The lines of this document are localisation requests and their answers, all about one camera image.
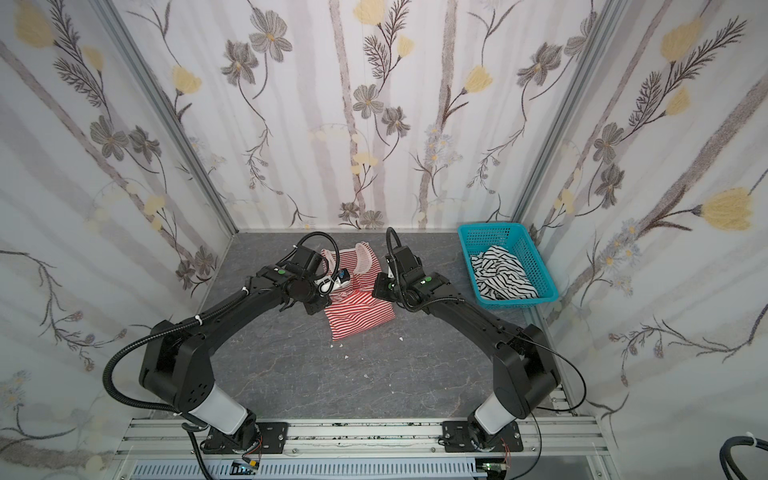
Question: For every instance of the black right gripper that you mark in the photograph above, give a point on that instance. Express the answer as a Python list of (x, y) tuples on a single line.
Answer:
[(383, 288)]

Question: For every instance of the red white striped tank top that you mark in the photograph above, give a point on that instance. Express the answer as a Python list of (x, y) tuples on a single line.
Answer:
[(353, 308)]

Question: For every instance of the black white striped tank top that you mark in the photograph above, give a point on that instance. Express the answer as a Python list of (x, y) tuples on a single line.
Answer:
[(500, 276)]

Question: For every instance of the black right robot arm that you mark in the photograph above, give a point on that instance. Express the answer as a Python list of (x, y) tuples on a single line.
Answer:
[(524, 369)]

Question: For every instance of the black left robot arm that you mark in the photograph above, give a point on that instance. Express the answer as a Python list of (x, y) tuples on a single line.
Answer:
[(177, 366)]

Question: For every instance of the teal plastic basket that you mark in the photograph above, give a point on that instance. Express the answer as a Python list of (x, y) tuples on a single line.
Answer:
[(479, 237)]

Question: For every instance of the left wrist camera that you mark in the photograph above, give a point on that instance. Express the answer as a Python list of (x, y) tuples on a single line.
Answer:
[(330, 283)]

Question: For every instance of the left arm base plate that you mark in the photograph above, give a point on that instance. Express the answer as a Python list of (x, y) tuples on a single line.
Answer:
[(264, 437)]

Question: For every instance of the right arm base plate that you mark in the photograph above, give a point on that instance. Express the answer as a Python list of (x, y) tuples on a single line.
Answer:
[(469, 437)]

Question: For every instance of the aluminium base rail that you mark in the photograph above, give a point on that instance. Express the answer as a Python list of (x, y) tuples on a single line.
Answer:
[(418, 438)]

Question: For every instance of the white perforated cable duct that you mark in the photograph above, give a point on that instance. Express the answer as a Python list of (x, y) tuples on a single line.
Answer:
[(348, 469)]

